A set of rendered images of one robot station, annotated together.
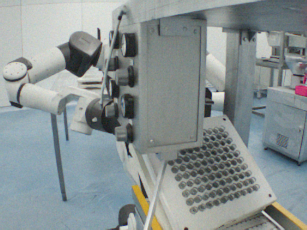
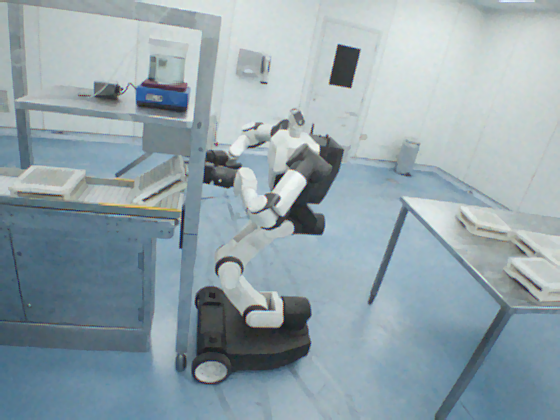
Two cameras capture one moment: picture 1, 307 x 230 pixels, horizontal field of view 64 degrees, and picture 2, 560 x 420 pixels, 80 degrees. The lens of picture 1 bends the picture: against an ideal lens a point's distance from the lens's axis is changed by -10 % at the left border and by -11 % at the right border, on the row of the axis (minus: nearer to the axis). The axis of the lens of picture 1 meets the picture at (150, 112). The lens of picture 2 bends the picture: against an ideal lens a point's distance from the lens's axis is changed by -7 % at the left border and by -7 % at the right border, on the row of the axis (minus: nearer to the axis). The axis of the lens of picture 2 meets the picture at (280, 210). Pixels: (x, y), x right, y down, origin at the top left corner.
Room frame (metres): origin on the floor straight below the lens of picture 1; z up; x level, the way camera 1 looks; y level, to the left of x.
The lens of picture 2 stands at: (1.12, -1.54, 1.64)
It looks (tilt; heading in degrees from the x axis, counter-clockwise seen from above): 25 degrees down; 93
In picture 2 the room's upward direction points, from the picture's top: 12 degrees clockwise
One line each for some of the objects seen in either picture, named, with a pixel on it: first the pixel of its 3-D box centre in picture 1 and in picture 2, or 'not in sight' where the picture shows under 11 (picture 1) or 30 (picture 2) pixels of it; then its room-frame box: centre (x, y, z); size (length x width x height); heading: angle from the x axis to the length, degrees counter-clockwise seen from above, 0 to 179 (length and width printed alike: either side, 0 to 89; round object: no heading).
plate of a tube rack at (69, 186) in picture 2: not in sight; (49, 179); (0.05, -0.27, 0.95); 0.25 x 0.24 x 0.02; 108
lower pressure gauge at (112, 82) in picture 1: (113, 87); not in sight; (0.53, 0.07, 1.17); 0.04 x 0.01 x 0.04; 17
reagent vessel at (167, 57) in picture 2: not in sight; (167, 58); (0.49, -0.10, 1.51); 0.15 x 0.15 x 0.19
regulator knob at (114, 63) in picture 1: (111, 61); not in sight; (0.52, 0.07, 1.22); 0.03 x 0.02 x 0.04; 17
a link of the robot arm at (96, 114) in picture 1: (118, 118); (207, 158); (0.65, 0.08, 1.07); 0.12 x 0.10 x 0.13; 50
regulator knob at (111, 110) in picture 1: (111, 108); not in sight; (0.53, 0.08, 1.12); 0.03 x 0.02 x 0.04; 17
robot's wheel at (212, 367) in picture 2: not in sight; (211, 368); (0.88, -0.29, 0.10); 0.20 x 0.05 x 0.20; 17
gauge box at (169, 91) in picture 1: (150, 76); (169, 129); (0.49, 0.00, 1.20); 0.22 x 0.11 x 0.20; 17
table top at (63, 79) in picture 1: (110, 80); (545, 250); (2.65, 0.40, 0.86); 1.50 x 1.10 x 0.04; 15
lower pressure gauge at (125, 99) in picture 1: (126, 106); not in sight; (0.41, 0.04, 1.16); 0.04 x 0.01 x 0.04; 17
